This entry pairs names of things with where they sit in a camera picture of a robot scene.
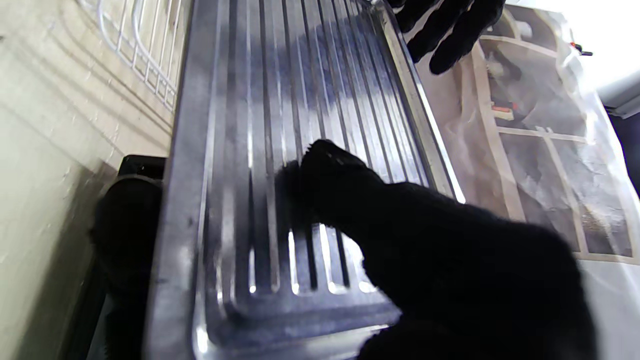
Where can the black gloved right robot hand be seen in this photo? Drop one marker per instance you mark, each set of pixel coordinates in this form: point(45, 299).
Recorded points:
point(475, 290)

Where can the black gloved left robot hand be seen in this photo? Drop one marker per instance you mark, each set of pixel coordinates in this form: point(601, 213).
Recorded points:
point(450, 30)

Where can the ribbed grey metal baking tray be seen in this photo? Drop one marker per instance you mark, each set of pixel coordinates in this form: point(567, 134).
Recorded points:
point(280, 90)

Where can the translucent printed window banner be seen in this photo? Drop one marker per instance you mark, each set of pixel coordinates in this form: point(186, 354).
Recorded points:
point(540, 165)

